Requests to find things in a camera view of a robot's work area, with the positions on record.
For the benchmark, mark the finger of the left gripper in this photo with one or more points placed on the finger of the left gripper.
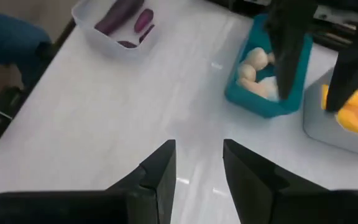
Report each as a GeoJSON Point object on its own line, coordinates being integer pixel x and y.
{"type": "Point", "coordinates": [287, 46]}
{"type": "Point", "coordinates": [353, 71]}

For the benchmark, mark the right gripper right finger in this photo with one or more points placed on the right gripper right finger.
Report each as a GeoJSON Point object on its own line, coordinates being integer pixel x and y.
{"type": "Point", "coordinates": [253, 186]}

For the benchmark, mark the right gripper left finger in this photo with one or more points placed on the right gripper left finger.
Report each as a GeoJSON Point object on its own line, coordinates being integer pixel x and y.
{"type": "Point", "coordinates": [154, 186]}

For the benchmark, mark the yellow fruit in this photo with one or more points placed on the yellow fruit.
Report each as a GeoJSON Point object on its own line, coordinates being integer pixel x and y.
{"type": "Point", "coordinates": [324, 96]}
{"type": "Point", "coordinates": [357, 99]}

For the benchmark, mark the orange-yellow fruit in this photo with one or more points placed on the orange-yellow fruit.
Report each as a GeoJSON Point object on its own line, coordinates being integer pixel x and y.
{"type": "Point", "coordinates": [353, 119]}

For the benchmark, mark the small white garlic bulb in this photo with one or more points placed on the small white garlic bulb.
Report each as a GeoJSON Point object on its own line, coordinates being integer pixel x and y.
{"type": "Point", "coordinates": [246, 72]}

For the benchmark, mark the purple sweet potato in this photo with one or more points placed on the purple sweet potato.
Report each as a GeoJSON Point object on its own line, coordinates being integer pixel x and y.
{"type": "Point", "coordinates": [144, 20]}
{"type": "Point", "coordinates": [127, 44]}

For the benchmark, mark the dark purple eggplant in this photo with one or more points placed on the dark purple eggplant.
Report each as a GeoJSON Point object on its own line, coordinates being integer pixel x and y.
{"type": "Point", "coordinates": [117, 17]}

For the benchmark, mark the teal plastic basket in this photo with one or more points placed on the teal plastic basket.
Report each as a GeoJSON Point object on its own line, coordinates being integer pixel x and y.
{"type": "Point", "coordinates": [259, 107]}

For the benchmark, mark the grey plastic basket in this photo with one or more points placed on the grey plastic basket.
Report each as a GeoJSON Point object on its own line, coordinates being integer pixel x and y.
{"type": "Point", "coordinates": [322, 130]}

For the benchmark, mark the person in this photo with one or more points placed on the person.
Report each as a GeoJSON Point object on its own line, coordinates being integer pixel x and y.
{"type": "Point", "coordinates": [8, 37]}

